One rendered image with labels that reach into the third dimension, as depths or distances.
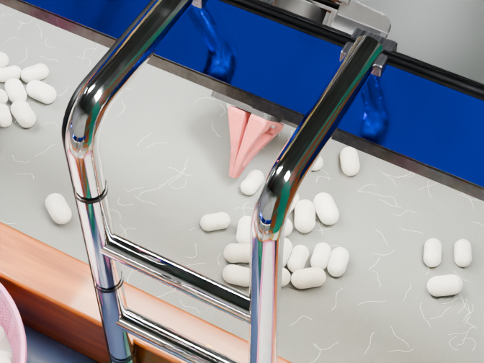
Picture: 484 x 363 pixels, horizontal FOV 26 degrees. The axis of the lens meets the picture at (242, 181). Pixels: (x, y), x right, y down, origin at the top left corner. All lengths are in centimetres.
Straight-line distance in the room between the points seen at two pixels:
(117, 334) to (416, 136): 35
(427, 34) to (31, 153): 135
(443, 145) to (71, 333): 49
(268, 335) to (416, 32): 164
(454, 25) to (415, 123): 165
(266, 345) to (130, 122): 46
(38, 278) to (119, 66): 38
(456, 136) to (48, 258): 48
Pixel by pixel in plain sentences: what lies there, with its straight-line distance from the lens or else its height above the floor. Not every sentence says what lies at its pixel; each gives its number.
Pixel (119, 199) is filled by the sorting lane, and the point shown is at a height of 74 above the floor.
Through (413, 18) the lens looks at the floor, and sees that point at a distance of 242.
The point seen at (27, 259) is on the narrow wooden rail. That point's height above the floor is 77.
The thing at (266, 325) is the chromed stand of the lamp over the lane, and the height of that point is 97.
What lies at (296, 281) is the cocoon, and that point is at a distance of 107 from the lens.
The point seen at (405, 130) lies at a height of 107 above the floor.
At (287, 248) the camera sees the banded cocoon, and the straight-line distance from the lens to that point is 109.
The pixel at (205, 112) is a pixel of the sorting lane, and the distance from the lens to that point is 122.
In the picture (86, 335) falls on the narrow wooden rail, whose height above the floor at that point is 72.
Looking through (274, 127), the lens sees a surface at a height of 79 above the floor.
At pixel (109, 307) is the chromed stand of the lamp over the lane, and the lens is 93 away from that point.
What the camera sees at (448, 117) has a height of 109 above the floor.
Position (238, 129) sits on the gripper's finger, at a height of 81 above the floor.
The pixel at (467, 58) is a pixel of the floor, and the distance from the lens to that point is 235.
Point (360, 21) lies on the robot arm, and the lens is 111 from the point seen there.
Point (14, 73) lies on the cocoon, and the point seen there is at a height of 75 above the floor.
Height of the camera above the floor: 167
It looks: 53 degrees down
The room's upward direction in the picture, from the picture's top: straight up
